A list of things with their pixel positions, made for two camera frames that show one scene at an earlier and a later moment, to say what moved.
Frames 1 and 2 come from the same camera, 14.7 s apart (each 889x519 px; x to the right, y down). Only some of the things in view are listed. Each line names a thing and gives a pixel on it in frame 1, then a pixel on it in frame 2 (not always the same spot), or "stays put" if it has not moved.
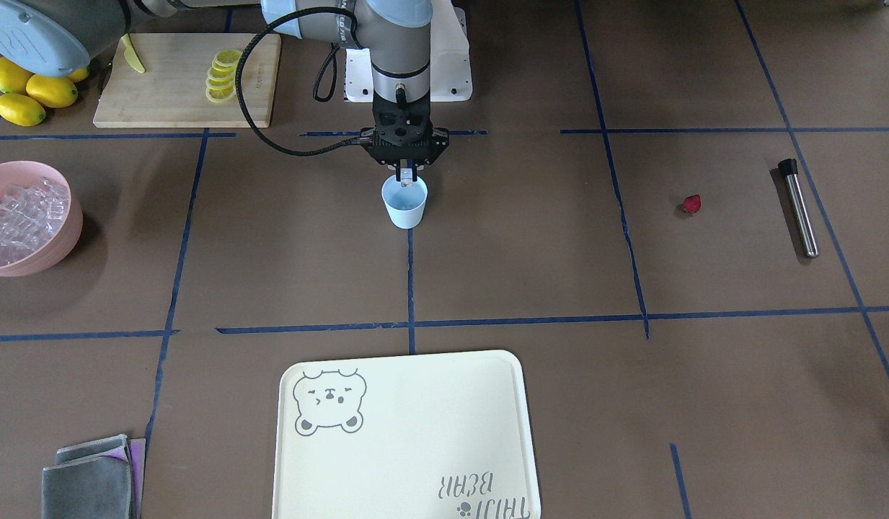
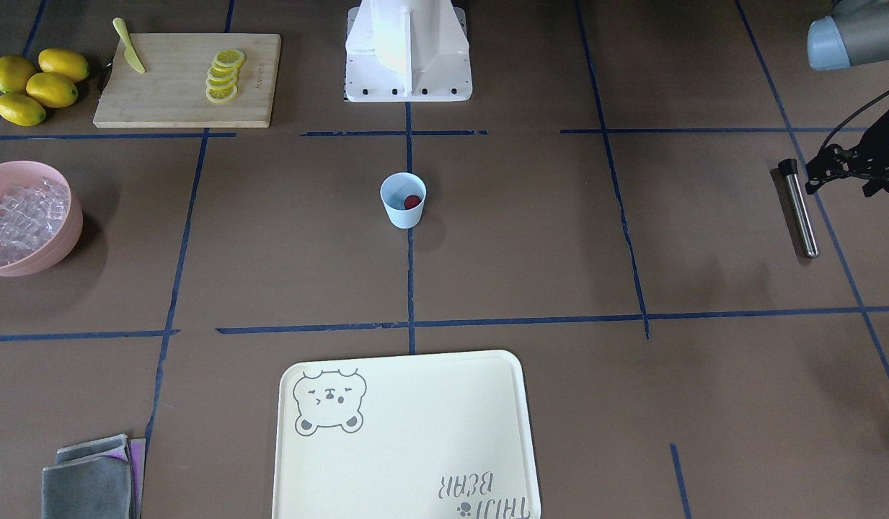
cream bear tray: (442, 435) stays put
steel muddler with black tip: (789, 169) stays put
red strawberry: (692, 203) -> (412, 201)
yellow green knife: (131, 54) stays put
